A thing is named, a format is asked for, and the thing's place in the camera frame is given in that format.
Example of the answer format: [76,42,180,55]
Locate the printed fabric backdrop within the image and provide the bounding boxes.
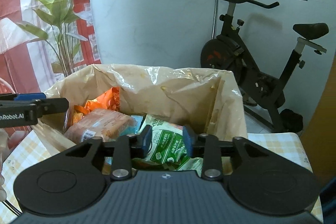
[0,0,102,151]

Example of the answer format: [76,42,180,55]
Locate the cardboard box with plastic liner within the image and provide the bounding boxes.
[31,63,249,175]

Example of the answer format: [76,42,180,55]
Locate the black exercise bike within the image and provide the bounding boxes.
[200,0,330,134]

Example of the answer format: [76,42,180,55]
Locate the person's left hand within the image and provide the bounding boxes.
[0,130,9,202]

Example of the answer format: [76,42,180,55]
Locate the orange chip bag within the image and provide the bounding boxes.
[64,87,120,131]

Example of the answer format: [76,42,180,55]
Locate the wooden door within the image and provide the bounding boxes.
[300,63,336,185]

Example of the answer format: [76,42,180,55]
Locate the dark bun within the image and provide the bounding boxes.
[121,115,145,135]

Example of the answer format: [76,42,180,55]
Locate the pale green snack bag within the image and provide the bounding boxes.
[133,114,203,174]

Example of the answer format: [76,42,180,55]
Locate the brown biscuit pack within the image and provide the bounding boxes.
[64,109,134,144]

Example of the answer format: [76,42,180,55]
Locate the checkered tablecloth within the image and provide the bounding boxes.
[13,135,320,223]

